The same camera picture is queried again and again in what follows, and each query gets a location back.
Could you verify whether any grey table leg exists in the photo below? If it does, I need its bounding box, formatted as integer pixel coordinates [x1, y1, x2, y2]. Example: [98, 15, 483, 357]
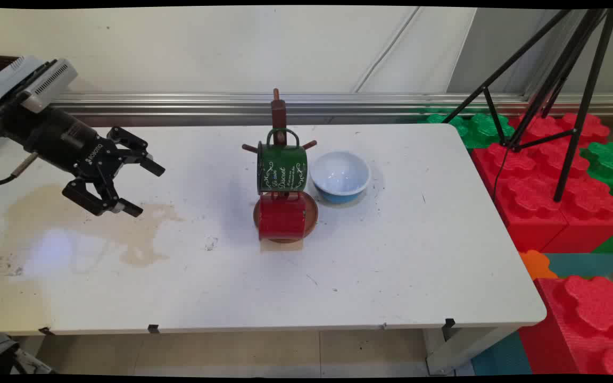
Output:
[425, 326, 520, 376]

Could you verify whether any teal foam building block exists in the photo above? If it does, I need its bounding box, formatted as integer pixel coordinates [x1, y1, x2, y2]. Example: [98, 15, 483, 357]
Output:
[470, 331, 533, 376]

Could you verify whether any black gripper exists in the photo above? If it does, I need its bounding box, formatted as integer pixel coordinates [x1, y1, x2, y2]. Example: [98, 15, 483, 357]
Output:
[0, 104, 167, 218]

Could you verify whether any blue and white bowl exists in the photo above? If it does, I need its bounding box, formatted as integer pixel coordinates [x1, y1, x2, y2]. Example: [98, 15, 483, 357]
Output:
[310, 151, 371, 204]

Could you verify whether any black cable with silver plug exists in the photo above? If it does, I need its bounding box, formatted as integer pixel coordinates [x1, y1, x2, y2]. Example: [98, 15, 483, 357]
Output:
[0, 153, 39, 187]

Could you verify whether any silver metal wall rail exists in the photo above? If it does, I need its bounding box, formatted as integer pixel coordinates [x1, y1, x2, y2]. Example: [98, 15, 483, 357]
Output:
[51, 93, 613, 127]

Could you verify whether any orange foam building block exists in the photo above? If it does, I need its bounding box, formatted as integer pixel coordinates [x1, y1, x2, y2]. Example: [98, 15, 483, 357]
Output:
[519, 250, 558, 281]

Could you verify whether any red foam building block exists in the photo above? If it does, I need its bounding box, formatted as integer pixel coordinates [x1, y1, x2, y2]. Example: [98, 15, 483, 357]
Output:
[470, 113, 613, 253]
[519, 276, 613, 376]

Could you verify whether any black tripod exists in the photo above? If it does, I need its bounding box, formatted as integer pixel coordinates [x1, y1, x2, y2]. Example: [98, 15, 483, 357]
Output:
[441, 8, 613, 203]

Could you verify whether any wooden mug tree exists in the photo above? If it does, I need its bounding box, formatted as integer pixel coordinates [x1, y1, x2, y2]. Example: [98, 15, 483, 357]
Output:
[242, 89, 319, 244]

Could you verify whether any green foam building block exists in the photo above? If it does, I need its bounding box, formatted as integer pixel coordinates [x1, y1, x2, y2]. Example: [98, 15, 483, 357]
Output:
[418, 112, 516, 149]
[581, 141, 613, 253]

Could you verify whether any red enamel mug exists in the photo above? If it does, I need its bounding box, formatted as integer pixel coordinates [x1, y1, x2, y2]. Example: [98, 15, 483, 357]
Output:
[258, 191, 307, 241]

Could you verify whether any green enamel mug with lettering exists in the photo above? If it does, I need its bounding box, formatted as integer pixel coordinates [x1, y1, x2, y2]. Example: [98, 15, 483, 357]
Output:
[256, 128, 308, 195]

